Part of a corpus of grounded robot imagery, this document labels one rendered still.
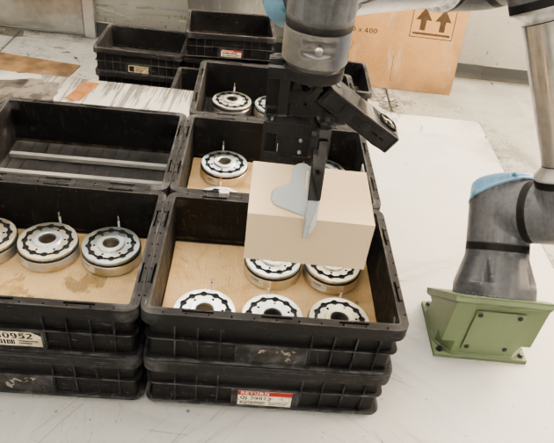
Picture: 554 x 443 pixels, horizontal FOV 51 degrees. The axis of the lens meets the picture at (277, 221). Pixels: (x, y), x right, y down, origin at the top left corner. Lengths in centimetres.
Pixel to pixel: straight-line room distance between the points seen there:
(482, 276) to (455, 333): 12
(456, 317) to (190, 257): 50
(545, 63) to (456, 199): 68
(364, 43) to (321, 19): 320
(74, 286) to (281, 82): 56
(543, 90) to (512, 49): 330
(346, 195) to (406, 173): 91
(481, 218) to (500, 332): 21
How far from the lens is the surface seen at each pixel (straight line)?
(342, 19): 64
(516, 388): 122
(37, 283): 108
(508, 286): 112
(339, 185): 80
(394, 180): 164
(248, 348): 91
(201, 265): 108
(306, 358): 93
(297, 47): 65
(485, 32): 424
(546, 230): 111
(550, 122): 106
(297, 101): 69
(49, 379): 104
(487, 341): 119
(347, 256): 77
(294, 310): 98
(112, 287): 105
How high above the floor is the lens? 157
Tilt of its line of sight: 38 degrees down
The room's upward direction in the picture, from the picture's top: 8 degrees clockwise
